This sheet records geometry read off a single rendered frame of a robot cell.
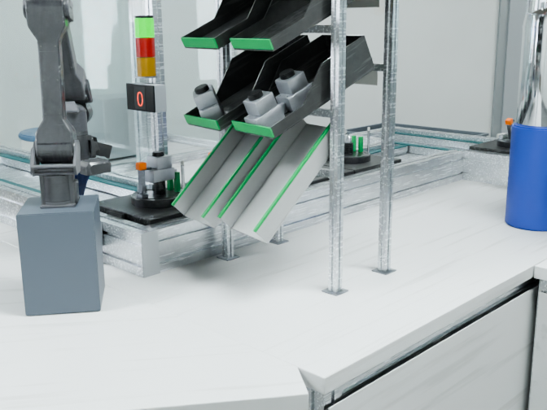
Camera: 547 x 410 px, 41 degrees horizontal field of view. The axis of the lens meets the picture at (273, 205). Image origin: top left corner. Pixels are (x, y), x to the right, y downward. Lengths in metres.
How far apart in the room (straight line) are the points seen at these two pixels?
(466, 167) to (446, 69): 3.61
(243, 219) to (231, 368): 0.39
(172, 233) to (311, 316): 0.42
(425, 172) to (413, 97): 3.71
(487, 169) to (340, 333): 1.34
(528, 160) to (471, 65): 4.29
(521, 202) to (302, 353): 0.95
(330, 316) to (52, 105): 0.66
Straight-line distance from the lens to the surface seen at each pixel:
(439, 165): 2.47
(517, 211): 2.02
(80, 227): 1.41
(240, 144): 1.63
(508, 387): 1.79
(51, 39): 1.45
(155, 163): 1.77
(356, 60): 1.47
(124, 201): 1.84
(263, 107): 1.39
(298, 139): 1.54
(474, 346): 1.58
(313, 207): 1.97
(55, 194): 1.44
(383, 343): 1.29
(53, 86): 1.45
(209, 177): 1.62
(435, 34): 6.11
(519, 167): 2.00
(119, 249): 1.67
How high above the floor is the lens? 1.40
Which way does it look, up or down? 14 degrees down
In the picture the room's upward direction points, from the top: straight up
